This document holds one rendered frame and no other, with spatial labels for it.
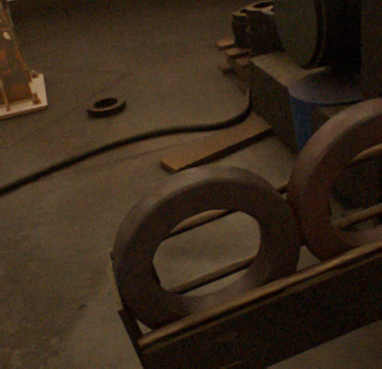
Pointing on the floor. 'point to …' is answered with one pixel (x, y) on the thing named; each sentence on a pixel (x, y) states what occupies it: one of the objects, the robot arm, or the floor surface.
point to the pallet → (250, 39)
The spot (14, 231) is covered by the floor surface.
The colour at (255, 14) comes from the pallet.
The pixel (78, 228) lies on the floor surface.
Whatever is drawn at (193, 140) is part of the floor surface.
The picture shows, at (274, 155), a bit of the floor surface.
